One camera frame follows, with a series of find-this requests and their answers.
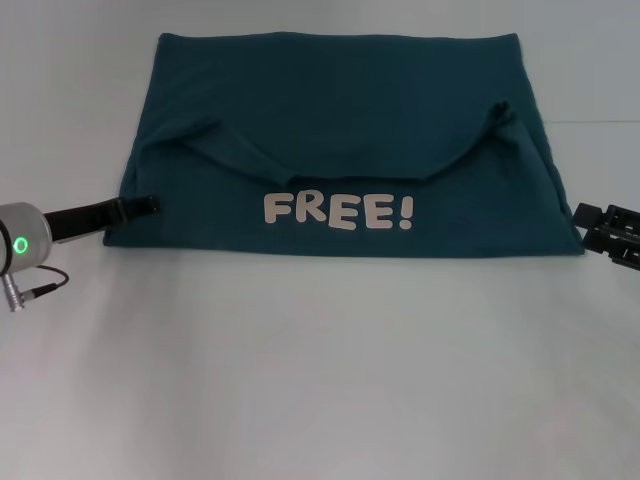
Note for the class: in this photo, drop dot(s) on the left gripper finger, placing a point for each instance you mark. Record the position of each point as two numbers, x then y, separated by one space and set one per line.
142 205

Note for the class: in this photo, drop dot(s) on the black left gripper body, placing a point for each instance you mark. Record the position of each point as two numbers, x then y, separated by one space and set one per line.
80 222

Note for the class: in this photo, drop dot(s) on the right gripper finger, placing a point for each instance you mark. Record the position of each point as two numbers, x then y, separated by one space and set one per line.
612 252
585 216

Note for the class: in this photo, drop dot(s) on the teal blue shirt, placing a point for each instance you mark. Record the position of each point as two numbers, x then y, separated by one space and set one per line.
350 125

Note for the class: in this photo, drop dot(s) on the silver metal connector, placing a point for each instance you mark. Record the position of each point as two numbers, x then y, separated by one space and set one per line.
14 295

